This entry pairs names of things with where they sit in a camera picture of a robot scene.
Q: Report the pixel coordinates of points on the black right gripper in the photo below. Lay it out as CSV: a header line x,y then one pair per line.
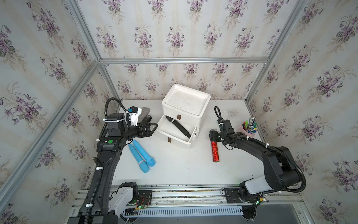
x,y
213,135

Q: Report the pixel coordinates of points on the aluminium mounting rail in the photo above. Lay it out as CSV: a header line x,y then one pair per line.
x,y
180,195

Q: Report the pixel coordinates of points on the blue toy microphone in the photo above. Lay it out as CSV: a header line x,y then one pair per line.
x,y
149,160
142,164

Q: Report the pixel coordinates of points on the white three-drawer cabinet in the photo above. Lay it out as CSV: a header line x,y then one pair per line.
x,y
185,104

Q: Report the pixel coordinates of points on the black handheld microphone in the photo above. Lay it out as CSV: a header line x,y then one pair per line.
x,y
179,126

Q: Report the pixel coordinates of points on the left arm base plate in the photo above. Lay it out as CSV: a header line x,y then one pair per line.
x,y
142,202

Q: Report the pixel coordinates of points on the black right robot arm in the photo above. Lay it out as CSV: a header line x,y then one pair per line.
x,y
281,172

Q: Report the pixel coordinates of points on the red glitter microphone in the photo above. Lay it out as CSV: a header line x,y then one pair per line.
x,y
215,152

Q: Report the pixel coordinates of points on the pink cup of pens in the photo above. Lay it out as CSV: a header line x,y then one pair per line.
x,y
249,127

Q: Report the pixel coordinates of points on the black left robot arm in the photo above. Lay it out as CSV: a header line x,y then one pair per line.
x,y
100,205

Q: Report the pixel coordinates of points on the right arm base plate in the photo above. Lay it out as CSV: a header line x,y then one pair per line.
x,y
240,195

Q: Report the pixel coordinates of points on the grey rectangular eraser block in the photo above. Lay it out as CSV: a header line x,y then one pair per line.
x,y
145,112

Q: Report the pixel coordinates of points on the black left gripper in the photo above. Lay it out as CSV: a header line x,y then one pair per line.
x,y
147,133

